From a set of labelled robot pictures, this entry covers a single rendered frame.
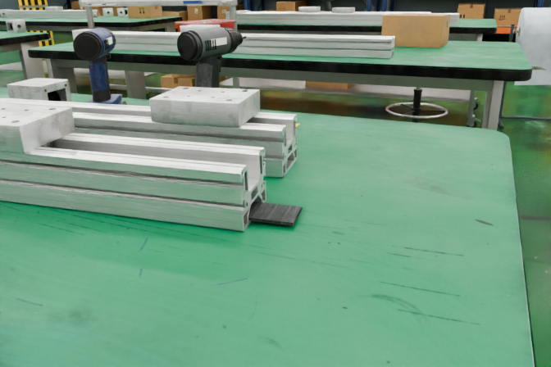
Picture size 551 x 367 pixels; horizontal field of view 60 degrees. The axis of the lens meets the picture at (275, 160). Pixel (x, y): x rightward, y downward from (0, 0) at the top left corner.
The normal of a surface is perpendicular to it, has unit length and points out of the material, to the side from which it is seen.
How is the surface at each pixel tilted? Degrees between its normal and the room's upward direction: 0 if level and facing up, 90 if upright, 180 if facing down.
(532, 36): 95
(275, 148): 90
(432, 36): 90
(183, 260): 0
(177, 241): 0
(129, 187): 90
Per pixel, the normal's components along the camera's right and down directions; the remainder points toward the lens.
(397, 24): -0.48, 0.27
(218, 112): -0.28, 0.33
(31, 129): 0.96, 0.08
